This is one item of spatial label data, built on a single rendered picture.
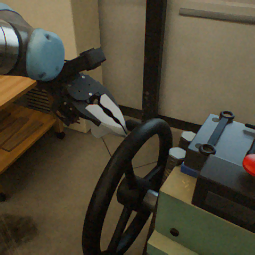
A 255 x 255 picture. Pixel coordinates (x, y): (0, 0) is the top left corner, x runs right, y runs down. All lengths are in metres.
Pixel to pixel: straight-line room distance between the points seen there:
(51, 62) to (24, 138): 1.28
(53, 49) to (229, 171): 0.29
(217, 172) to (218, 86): 1.45
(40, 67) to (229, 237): 0.33
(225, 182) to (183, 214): 0.08
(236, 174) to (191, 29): 1.37
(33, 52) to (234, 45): 1.33
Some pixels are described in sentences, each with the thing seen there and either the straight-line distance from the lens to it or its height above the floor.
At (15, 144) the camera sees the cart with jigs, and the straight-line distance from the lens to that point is 1.65.
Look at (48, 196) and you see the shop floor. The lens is 1.59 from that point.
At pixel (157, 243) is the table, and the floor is 0.87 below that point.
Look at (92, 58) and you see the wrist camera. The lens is 0.47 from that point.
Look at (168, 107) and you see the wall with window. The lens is 1.88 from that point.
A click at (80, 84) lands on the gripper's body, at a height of 0.96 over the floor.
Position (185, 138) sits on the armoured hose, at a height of 0.97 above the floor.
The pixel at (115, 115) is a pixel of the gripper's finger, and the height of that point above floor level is 0.91.
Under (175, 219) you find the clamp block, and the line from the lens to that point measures 0.36.
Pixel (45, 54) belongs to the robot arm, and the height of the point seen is 1.06.
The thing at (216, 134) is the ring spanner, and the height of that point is 1.00.
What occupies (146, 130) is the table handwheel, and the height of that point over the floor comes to 0.95.
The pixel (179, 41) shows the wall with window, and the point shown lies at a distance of 1.66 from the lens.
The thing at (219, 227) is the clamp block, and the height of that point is 0.95.
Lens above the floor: 1.22
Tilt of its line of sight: 39 degrees down
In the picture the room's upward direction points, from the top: straight up
